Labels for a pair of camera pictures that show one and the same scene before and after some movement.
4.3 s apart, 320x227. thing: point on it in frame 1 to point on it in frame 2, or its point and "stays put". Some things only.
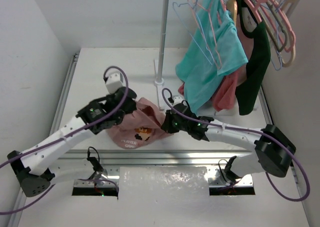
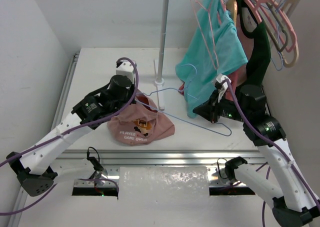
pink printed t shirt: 141,127 stays put
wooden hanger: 231,5 stays put
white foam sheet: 165,183 stays put
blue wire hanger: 209,59 to 175,117
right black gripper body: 173,126 to 227,110
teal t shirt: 212,49 stays put
